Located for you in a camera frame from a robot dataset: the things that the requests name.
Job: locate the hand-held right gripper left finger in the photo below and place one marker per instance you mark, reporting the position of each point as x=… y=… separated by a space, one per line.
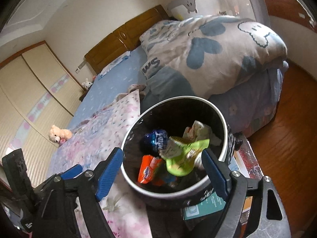
x=109 y=173

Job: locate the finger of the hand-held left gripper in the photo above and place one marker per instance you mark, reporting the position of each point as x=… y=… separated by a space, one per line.
x=71 y=172

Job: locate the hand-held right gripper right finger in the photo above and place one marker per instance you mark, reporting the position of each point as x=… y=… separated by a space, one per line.
x=214 y=176

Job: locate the green snack packet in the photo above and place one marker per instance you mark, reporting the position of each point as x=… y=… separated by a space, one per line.
x=183 y=156

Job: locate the orange snack packet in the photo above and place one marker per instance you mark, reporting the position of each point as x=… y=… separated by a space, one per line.
x=148 y=168

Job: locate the blue silver packet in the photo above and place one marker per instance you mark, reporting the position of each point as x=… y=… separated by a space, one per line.
x=154 y=141

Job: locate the black trash bin white rim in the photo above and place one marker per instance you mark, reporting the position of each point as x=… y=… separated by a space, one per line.
x=148 y=119

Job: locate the teal booklet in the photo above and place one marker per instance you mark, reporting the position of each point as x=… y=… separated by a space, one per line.
x=205 y=205

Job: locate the cream teddy bear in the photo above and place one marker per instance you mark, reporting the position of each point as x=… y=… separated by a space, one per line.
x=58 y=135

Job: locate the dark side table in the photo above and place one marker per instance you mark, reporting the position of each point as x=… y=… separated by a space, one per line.
x=161 y=220

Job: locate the dark wooden nightstand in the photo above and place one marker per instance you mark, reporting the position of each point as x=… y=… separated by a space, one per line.
x=83 y=95

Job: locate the cream sliding door wardrobe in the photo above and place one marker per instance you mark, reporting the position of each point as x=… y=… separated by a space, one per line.
x=32 y=91

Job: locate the bed with blue sheet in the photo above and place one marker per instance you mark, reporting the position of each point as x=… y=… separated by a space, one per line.
x=111 y=84

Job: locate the white bunny toy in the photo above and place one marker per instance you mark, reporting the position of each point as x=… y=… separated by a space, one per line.
x=87 y=83

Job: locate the blue and white pillow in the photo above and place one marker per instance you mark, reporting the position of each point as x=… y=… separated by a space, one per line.
x=116 y=63

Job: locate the grey quilt blue print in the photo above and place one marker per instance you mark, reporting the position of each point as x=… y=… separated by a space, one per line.
x=218 y=54

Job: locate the wooden headboard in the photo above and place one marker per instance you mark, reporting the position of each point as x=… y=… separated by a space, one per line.
x=128 y=34

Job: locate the reddish brown dresser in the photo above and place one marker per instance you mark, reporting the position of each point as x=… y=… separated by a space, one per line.
x=284 y=0

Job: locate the wall switch panel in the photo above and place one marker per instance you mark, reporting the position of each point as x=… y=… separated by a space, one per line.
x=80 y=68

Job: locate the grey bed guard rail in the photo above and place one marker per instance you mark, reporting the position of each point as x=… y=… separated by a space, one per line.
x=255 y=0

